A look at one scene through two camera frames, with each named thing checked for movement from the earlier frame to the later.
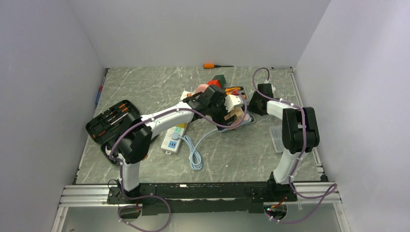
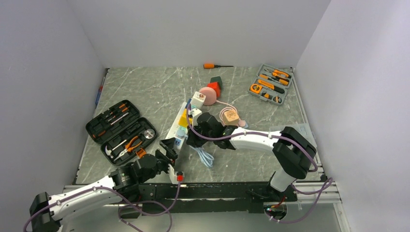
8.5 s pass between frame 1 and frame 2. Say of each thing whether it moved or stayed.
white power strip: stayed
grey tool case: moved
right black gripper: moved
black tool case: stayed
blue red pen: stayed
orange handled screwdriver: stayed
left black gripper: moved
